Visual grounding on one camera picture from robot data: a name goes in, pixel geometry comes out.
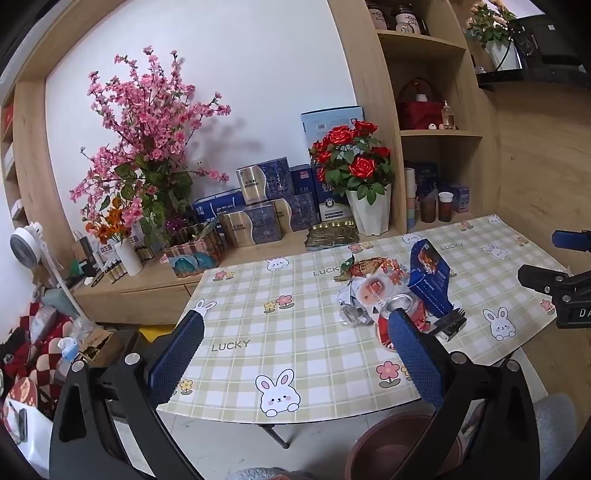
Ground white angular flower pot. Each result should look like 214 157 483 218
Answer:
345 184 392 237

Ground crushed red drink can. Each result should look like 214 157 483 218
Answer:
375 295 432 352

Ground folding table with plaid cloth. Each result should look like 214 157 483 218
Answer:
156 215 571 423

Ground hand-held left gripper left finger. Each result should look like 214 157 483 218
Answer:
48 310 206 480

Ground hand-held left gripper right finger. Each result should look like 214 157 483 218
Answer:
387 308 541 480

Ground white flower vase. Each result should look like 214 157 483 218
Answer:
113 235 144 276

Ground open cardboard box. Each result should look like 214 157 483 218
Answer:
76 328 125 365

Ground red checked blanket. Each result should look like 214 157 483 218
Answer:
0 300 75 416

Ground red gift basket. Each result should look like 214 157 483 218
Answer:
397 76 444 130

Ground red artificial rose plant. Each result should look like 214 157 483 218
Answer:
308 121 395 206

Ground blue snack bag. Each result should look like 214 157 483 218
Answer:
409 239 455 319

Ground wooden low cabinet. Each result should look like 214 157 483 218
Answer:
74 212 476 326

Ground long blue box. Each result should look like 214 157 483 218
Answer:
193 189 245 222

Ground dark blue printed box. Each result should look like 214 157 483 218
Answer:
413 161 439 199

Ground wooden shelf unit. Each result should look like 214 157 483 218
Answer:
328 0 502 234

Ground small blue box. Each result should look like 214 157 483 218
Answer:
450 184 471 213

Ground crumpled white foil wrapper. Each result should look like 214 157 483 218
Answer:
337 274 393 328

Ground light blue flat box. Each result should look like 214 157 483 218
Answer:
301 106 365 153

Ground potted pink flower plant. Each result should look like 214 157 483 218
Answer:
465 2 520 70

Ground stack of pastel paper cups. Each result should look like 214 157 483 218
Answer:
405 167 417 234

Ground person's left fleece trouser leg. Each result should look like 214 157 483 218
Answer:
233 466 315 480

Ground person's right fleece trouser leg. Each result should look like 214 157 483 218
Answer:
531 392 578 480

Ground black folding table frame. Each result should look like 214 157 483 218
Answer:
259 422 291 449

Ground row of small bottles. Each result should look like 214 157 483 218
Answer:
99 258 125 283

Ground gold and blue gift box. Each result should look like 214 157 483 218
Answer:
272 193 319 232
236 157 294 205
219 205 283 247

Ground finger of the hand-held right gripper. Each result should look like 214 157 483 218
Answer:
517 264 591 296
551 230 591 254

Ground brown plastic waste bin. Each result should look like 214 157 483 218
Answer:
344 412 467 480

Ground blue and white carton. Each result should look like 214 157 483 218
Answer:
316 166 354 222

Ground orange snack wrapper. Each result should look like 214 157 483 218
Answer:
335 254 411 284

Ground person's fleece trouser leg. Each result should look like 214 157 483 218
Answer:
531 392 578 480
233 466 315 480

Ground white desk fan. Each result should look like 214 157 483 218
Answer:
10 222 77 301

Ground pink artificial blossom bouquet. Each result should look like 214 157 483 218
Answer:
69 46 232 245

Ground striped storage basket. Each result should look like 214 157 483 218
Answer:
161 224 226 278

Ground orange artificial flowers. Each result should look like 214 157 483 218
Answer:
85 208 127 245

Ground gold decorative tray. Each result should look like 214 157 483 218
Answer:
305 220 361 251

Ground black cigarette box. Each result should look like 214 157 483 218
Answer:
429 309 467 342

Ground black paper bag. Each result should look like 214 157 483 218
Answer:
71 231 105 274

